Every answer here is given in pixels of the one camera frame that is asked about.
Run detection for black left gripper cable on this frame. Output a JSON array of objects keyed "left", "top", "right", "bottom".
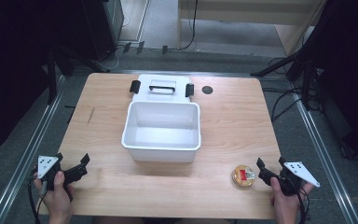
[{"left": 27, "top": 169, "right": 49, "bottom": 224}]

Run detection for person's right hand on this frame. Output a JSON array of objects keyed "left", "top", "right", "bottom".
[{"left": 269, "top": 176, "right": 314, "bottom": 222}]

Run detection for metal floor rail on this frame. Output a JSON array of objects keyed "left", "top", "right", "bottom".
[
  {"left": 288, "top": 81, "right": 358, "bottom": 224},
  {"left": 0, "top": 74, "right": 67, "bottom": 224}
]

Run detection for black floor cables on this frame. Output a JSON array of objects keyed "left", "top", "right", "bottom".
[{"left": 260, "top": 56, "right": 323, "bottom": 123}]

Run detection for light wooden furniture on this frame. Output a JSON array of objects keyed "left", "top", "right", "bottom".
[{"left": 176, "top": 0, "right": 328, "bottom": 56}]

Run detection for black metal stand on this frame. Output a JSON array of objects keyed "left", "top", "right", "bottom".
[
  {"left": 250, "top": 0, "right": 337, "bottom": 110},
  {"left": 45, "top": 43, "right": 110, "bottom": 105}
]

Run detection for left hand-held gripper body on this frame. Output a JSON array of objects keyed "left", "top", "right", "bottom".
[{"left": 36, "top": 154, "right": 89, "bottom": 203}]

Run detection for white plastic storage box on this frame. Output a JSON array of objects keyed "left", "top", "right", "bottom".
[{"left": 120, "top": 100, "right": 202, "bottom": 163}]

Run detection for black cabinet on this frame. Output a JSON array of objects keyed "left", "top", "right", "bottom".
[{"left": 79, "top": 0, "right": 125, "bottom": 63}]

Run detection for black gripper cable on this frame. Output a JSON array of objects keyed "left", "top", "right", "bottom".
[
  {"left": 27, "top": 169, "right": 49, "bottom": 224},
  {"left": 294, "top": 185, "right": 311, "bottom": 224}
]

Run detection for white floor cable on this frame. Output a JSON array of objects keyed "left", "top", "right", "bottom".
[{"left": 96, "top": 46, "right": 121, "bottom": 72}]

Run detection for person's left hand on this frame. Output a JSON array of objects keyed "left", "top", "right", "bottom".
[{"left": 33, "top": 170, "right": 75, "bottom": 222}]

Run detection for black hanging cable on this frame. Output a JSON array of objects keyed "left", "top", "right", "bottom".
[{"left": 180, "top": 0, "right": 200, "bottom": 51}]

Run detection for white box lid black handle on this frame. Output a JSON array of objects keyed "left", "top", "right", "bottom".
[{"left": 129, "top": 74, "right": 196, "bottom": 104}]

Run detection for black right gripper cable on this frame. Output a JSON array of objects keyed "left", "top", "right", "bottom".
[{"left": 294, "top": 185, "right": 311, "bottom": 224}]

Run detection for round gold tin red label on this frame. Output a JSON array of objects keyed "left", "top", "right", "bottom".
[{"left": 231, "top": 164, "right": 256, "bottom": 189}]

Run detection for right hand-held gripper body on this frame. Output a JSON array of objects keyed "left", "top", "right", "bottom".
[{"left": 256, "top": 161, "right": 322, "bottom": 198}]

